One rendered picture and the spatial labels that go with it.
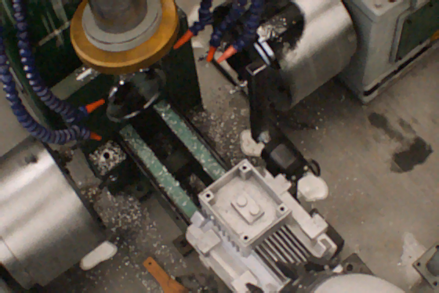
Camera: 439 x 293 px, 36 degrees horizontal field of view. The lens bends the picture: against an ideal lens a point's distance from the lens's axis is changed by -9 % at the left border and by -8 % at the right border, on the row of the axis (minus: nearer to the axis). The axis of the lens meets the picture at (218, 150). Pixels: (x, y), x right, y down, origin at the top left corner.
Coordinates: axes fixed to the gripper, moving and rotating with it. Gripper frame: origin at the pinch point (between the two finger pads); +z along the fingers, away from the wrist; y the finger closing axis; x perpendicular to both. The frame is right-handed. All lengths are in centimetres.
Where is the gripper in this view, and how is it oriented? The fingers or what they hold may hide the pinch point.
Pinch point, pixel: (273, 282)
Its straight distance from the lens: 110.4
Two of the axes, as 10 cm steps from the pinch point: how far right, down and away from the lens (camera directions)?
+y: -7.9, 5.7, -2.1
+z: -2.4, 0.2, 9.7
